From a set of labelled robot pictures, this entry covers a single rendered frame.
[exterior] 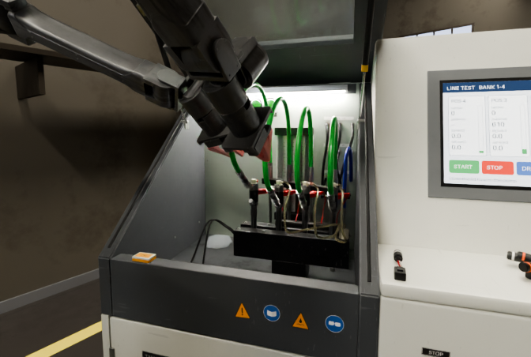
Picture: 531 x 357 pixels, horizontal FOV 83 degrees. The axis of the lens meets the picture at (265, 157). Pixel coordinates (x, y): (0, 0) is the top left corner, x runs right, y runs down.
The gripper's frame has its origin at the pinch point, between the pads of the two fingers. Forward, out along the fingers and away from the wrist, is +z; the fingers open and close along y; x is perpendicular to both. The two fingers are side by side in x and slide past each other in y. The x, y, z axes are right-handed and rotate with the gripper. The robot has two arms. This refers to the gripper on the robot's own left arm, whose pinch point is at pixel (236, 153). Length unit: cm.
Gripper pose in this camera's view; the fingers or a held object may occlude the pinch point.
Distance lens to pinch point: 77.4
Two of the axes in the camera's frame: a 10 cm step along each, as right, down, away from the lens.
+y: -8.6, 1.6, 4.8
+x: -2.2, 7.4, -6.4
